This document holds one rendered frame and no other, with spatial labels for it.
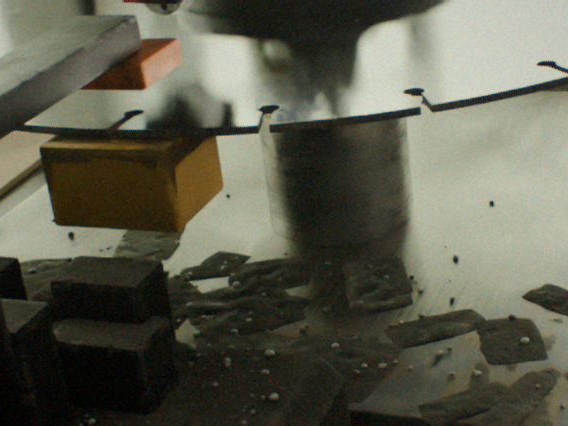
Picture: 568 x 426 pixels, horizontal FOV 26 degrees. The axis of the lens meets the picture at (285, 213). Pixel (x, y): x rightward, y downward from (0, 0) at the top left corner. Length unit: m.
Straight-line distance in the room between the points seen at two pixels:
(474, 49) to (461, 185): 0.17
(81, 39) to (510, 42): 0.13
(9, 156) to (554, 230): 0.55
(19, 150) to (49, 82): 0.67
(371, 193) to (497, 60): 0.14
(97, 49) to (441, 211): 0.23
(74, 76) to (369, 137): 0.19
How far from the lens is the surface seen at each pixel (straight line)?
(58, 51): 0.30
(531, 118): 0.60
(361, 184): 0.47
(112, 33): 0.32
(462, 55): 0.36
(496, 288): 0.44
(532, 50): 0.36
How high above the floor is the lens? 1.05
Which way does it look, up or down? 23 degrees down
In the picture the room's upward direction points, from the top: 7 degrees counter-clockwise
